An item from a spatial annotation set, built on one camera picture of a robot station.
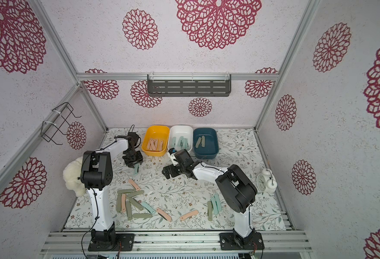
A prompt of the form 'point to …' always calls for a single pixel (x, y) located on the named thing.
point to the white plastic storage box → (186, 131)
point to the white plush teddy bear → (72, 175)
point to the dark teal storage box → (205, 142)
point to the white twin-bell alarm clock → (266, 182)
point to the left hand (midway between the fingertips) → (138, 164)
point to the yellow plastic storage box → (159, 132)
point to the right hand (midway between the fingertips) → (168, 167)
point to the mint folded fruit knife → (148, 206)
